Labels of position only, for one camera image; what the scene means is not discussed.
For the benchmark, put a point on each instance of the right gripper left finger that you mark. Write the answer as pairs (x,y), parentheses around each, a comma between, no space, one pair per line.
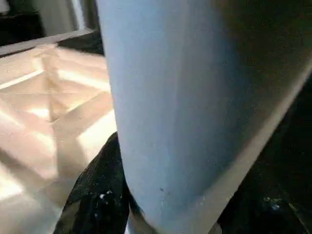
(97,195)

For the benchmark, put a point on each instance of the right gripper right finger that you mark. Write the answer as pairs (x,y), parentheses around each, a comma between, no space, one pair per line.
(278,209)

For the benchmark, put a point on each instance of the white plastic table top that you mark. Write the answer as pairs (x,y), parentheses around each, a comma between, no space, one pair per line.
(48,122)

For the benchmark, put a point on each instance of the white plastic table leg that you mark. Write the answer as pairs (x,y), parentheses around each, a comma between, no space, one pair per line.
(185,107)

